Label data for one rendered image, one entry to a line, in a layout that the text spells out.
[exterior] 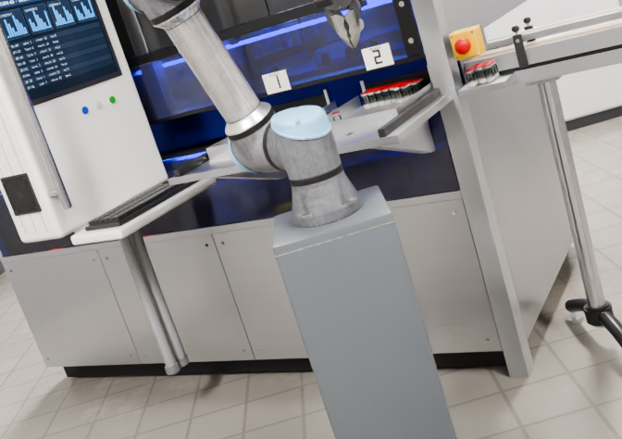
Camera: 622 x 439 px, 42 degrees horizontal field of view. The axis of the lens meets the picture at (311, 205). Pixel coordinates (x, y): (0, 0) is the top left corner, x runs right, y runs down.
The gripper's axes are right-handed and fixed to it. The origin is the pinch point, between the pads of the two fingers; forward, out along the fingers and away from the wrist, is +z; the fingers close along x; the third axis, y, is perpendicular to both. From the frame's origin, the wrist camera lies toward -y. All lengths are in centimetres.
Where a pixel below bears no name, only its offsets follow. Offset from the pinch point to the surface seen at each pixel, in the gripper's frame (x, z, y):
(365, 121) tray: 3.2, 19.8, 1.5
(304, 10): 25.2, -10.1, 27.6
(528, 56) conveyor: -30, 18, 38
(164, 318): 99, 73, 8
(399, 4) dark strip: -3.2, -4.5, 27.3
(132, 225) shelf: 67, 30, -23
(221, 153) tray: 49, 20, 2
